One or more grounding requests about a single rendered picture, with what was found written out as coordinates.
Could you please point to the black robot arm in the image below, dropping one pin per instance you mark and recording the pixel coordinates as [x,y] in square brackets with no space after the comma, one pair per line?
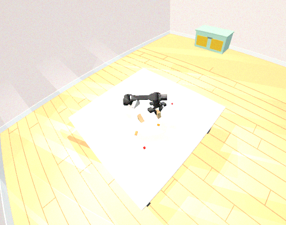
[155,96]

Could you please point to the tan wooden triangular block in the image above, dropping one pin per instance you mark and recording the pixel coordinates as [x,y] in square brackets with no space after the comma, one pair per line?
[140,118]

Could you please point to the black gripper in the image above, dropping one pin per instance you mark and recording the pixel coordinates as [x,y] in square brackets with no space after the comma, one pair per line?
[157,105]

